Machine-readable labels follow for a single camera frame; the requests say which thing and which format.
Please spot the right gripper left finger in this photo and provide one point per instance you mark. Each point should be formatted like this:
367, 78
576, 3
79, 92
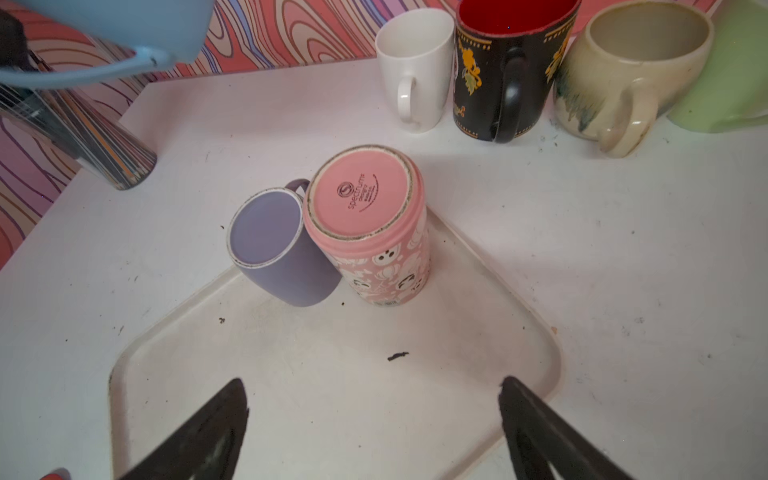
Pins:
206, 446

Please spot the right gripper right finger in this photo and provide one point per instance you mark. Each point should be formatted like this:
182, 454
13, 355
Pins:
542, 444

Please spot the black mug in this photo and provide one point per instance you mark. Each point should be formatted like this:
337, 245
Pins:
508, 53

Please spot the cream round mug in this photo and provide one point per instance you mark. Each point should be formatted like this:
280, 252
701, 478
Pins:
629, 66

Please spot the light green mug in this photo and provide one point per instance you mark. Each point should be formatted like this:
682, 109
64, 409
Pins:
731, 91

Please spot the white mug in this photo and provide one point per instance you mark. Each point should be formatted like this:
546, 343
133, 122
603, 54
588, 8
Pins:
414, 51

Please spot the light blue mug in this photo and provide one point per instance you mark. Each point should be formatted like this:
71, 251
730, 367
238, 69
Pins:
162, 33

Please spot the purple mug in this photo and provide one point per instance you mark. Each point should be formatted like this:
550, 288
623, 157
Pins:
268, 242

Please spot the pink patterned mug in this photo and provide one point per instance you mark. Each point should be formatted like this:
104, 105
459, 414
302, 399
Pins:
366, 210

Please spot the beige plastic tray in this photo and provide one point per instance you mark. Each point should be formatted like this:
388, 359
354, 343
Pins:
342, 389

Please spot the metal pen holder cup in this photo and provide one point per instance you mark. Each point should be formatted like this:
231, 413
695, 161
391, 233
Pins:
65, 120

